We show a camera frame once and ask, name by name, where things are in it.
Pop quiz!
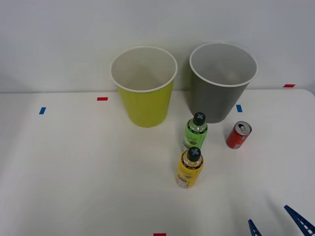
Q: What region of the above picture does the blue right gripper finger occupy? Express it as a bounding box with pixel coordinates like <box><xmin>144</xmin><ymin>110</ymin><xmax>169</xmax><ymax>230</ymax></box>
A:
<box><xmin>248</xmin><ymin>219</ymin><xmax>260</xmax><ymax>236</ymax></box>
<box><xmin>283</xmin><ymin>205</ymin><xmax>315</xmax><ymax>236</ymax></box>

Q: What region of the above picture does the yellow label plastic bottle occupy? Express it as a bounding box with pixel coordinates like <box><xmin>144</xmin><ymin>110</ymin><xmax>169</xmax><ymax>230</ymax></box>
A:
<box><xmin>176</xmin><ymin>147</ymin><xmax>204</xmax><ymax>189</ymax></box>

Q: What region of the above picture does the red drink can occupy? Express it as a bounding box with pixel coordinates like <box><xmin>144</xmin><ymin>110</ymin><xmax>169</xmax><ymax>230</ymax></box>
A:
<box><xmin>226</xmin><ymin>120</ymin><xmax>252</xmax><ymax>150</ymax></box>

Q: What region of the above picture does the green label plastic bottle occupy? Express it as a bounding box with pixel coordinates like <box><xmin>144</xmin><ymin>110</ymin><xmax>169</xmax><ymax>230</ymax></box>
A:
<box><xmin>183</xmin><ymin>112</ymin><xmax>209</xmax><ymax>151</ymax></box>

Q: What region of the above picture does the grey plastic waste bin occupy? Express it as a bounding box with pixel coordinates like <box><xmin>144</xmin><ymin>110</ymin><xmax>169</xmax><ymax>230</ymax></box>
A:
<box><xmin>189</xmin><ymin>41</ymin><xmax>258</xmax><ymax>124</ymax></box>

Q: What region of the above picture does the yellow-green plastic waste bin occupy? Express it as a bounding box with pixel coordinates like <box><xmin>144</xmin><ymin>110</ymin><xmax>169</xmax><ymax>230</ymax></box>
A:
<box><xmin>110</xmin><ymin>46</ymin><xmax>178</xmax><ymax>128</ymax></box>

